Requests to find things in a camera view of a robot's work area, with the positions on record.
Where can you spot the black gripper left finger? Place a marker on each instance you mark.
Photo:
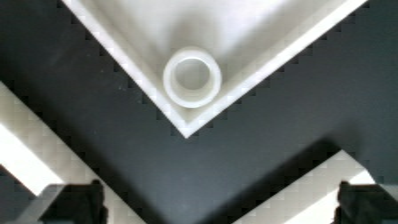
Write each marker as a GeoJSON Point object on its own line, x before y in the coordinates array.
{"type": "Point", "coordinates": [79, 205]}

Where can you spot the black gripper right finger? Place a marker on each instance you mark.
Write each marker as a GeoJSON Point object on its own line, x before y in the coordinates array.
{"type": "Point", "coordinates": [366, 204]}

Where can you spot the white square tabletop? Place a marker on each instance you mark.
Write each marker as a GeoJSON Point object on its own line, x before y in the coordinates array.
{"type": "Point", "coordinates": [253, 32]}

